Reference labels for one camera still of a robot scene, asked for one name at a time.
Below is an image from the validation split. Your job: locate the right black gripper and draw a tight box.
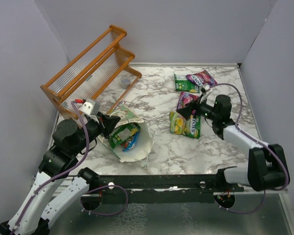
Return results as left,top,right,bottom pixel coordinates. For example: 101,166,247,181
177,94,219,121

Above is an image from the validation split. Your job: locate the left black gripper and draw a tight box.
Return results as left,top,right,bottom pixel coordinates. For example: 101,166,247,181
72,111,122,155

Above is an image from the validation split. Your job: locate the purple berries candy bag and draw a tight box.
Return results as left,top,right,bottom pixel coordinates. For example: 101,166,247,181
176,92,200,110

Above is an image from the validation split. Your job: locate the green lemon snack packet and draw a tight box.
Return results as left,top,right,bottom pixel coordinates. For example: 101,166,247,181
108,123,141,149

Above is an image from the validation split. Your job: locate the purple pink candy bag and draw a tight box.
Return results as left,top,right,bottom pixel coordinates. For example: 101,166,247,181
185,70,217,87

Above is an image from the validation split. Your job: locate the green printed paper bag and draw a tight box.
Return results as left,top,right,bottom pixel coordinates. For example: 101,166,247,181
98,104,154,166

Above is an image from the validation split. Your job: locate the blue white snack packet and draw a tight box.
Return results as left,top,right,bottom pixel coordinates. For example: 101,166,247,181
122,132,140,152

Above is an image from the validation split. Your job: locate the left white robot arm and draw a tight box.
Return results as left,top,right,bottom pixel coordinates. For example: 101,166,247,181
0,113,121,235

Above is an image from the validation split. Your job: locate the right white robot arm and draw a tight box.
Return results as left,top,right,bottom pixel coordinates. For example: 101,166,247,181
177,94,290,191

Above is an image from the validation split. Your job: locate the small clear plastic jar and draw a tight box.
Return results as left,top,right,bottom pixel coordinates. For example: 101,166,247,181
120,75,131,89

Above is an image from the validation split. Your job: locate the orange wooden shelf rack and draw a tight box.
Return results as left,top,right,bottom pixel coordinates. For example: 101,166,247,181
41,25,142,119

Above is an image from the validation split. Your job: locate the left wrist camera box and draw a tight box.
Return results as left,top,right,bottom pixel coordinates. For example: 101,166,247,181
74,98,100,116

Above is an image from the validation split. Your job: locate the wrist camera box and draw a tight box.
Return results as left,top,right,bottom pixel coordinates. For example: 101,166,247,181
74,98,100,116
200,84,211,97

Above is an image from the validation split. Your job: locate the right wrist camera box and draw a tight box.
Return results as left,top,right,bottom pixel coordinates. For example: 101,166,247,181
200,84,211,97

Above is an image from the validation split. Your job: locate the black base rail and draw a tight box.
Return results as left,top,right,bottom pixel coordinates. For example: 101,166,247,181
78,166,245,204

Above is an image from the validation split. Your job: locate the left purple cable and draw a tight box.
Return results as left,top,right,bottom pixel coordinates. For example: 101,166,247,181
8,99,128,235

